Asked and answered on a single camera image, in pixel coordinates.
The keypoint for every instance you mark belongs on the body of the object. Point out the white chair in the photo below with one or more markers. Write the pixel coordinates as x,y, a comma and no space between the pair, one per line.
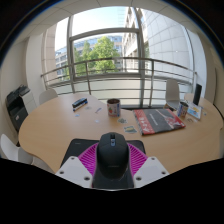
11,150
172,91
47,96

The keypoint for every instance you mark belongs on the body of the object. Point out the white mug with blue print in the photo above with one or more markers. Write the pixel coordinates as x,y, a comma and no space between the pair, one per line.
113,108

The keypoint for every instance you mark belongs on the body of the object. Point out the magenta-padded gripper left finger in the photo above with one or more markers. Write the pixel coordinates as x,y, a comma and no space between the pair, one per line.
75,168

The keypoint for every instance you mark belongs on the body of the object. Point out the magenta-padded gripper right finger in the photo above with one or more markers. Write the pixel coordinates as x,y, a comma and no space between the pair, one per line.
150,168

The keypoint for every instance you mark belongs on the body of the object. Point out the black and blue stapler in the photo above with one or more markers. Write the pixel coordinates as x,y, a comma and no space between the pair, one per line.
79,103

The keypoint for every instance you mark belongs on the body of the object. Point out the black computer mouse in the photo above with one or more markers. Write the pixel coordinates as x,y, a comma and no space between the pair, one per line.
112,160

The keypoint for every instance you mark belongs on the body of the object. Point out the red magazine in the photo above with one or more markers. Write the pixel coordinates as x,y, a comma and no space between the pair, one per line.
158,120

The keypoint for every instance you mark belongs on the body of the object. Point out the black cylinder bottle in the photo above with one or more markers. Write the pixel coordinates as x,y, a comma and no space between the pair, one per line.
197,94

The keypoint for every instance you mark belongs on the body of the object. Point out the metal balcony railing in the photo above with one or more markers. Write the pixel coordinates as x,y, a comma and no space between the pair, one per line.
113,59

